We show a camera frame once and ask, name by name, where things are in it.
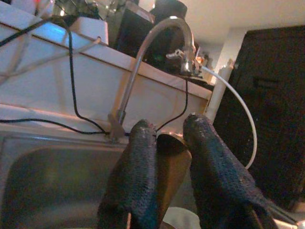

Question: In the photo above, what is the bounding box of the black cable along backsplash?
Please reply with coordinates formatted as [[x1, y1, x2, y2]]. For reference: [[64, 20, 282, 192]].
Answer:
[[0, 118, 108, 135]]

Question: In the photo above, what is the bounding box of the pale green dish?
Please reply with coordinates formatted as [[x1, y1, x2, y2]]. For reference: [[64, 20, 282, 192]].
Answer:
[[164, 206, 200, 229]]

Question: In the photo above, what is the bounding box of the thin black cable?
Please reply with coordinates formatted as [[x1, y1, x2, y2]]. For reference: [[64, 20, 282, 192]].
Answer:
[[154, 77, 189, 132]]

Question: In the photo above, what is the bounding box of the steel gooseneck faucet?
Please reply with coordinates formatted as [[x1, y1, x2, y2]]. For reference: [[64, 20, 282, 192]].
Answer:
[[107, 16, 203, 145]]

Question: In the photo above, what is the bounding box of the black flat panel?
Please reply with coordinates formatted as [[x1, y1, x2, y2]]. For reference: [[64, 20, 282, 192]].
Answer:
[[114, 2, 155, 58]]

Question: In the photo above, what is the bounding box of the thick black hanging cable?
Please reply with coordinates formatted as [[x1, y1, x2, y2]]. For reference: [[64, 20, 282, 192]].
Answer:
[[0, 15, 110, 135]]

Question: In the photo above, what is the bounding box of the white box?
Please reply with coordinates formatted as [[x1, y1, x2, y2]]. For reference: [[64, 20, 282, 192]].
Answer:
[[69, 16, 109, 46]]

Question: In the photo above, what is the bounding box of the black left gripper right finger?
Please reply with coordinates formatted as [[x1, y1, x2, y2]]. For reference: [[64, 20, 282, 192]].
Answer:
[[182, 114, 281, 229]]

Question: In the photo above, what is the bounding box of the large black appliance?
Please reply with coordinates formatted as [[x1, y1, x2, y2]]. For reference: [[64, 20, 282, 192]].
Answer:
[[212, 25, 305, 210]]

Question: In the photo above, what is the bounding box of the brown cup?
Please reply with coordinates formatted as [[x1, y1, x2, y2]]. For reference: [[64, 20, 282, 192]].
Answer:
[[156, 133, 193, 222]]

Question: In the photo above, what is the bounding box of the white hose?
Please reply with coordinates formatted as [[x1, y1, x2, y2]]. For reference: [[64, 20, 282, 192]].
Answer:
[[201, 65, 258, 170]]

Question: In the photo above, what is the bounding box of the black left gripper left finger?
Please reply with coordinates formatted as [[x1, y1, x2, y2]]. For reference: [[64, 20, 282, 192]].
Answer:
[[97, 119, 164, 229]]

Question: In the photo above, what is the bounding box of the steel kitchen sink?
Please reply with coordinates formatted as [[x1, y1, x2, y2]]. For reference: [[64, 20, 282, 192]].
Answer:
[[0, 130, 198, 229]]

